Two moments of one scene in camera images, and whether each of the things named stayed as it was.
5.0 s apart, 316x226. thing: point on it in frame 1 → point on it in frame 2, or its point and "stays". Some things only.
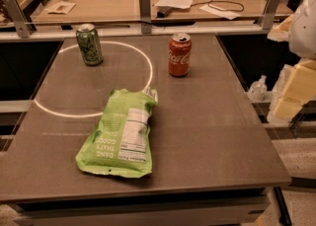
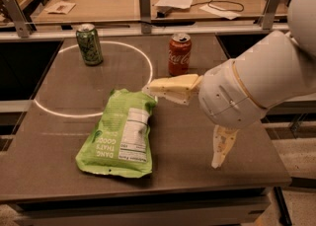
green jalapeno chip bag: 120,141 stays
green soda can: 90,42 stays
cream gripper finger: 287,108 → 223,137
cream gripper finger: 299,82 → 177,88
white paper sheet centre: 175,1 stays
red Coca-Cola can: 179,54 stays
